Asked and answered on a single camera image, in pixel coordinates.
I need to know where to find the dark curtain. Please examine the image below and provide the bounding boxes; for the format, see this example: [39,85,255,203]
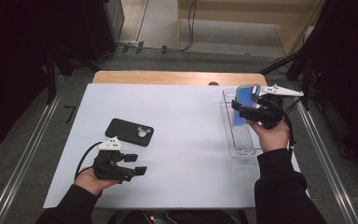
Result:
[304,0,358,167]

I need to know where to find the left hand-held gripper cable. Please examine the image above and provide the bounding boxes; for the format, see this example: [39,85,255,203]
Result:
[74,141,104,180]

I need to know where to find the person's left hand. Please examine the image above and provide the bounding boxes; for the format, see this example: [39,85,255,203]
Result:
[74,167,121,198]

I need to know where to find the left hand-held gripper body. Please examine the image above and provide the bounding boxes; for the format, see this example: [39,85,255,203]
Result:
[92,135,137,184]

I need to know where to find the light wooden furniture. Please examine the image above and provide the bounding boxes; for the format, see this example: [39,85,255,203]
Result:
[176,0,326,56]

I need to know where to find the aluminium floor rail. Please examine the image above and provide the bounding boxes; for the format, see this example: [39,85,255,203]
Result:
[294,100,358,224]
[0,92,63,224]

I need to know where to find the black stand legs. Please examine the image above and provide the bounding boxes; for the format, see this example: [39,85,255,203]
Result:
[44,46,102,105]
[258,50,313,110]

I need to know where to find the white board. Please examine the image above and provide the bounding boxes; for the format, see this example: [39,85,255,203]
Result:
[42,82,310,210]

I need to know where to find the wooden table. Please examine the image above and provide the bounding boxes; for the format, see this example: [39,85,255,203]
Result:
[91,70,269,87]

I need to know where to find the clear plastic tray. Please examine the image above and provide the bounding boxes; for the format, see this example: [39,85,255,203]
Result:
[219,88,265,160]

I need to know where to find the person's right hand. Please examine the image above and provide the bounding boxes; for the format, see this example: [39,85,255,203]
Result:
[247,119,292,153]

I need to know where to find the right hand-held gripper cable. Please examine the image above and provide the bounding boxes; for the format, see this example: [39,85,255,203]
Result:
[280,106,296,152]

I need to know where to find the hand-held gripper cable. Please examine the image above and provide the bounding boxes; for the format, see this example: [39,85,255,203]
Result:
[74,141,104,180]
[280,106,296,152]

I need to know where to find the iridescent phone case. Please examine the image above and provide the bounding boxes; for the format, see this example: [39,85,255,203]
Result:
[231,83,262,129]

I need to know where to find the black floor cables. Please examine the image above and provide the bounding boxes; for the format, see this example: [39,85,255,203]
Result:
[283,91,304,123]

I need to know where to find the black phone case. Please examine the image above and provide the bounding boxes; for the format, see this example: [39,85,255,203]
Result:
[104,118,155,147]

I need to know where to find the hanging black cables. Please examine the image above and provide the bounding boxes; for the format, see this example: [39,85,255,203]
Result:
[167,0,199,53]

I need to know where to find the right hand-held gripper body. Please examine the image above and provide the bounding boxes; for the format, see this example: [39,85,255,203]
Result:
[238,84,305,131]

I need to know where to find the black cabinet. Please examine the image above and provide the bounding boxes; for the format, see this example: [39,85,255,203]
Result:
[79,0,126,63]

